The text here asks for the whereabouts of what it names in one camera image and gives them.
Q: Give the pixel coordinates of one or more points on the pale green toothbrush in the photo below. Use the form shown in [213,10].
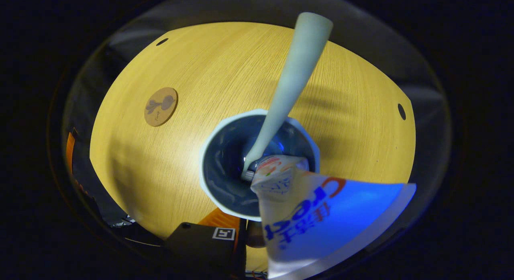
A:
[297,67]

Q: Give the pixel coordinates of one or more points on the white toothpaste tube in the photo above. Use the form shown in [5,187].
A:
[321,215]

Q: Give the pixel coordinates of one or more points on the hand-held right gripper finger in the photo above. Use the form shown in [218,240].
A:
[200,248]

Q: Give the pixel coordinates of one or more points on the round wooden coaster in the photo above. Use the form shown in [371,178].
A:
[160,107]

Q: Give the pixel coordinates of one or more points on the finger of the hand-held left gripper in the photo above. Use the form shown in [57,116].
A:
[70,151]

